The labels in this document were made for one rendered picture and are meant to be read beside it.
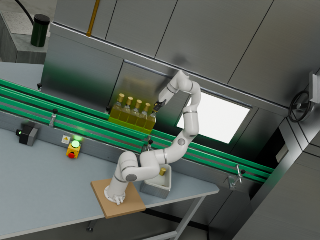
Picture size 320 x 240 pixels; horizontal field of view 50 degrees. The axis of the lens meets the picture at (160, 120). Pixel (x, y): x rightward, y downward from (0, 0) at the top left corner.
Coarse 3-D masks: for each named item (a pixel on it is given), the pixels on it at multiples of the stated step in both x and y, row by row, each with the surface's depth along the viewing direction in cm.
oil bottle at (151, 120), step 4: (148, 116) 221; (148, 120) 220; (152, 120) 220; (148, 124) 222; (152, 124) 222; (144, 128) 223; (148, 128) 223; (152, 128) 224; (144, 132) 225; (148, 132) 225
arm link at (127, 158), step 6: (120, 156) 185; (126, 156) 183; (132, 156) 183; (120, 162) 182; (126, 162) 179; (132, 162) 180; (120, 168) 181; (114, 174) 190; (120, 174) 187; (120, 180) 188
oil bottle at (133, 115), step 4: (132, 112) 217; (136, 112) 218; (132, 116) 218; (136, 116) 218; (128, 120) 220; (132, 120) 220; (136, 120) 221; (128, 124) 222; (132, 124) 222; (132, 128) 224
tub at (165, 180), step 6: (168, 168) 228; (168, 174) 224; (144, 180) 209; (150, 180) 221; (156, 180) 223; (162, 180) 225; (168, 180) 219; (156, 186) 209; (162, 186) 210; (168, 186) 214
